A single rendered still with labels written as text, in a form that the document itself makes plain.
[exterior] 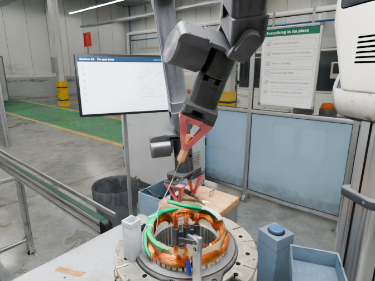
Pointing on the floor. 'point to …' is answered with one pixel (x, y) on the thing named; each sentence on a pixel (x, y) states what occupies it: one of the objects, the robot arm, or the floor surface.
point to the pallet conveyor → (45, 191)
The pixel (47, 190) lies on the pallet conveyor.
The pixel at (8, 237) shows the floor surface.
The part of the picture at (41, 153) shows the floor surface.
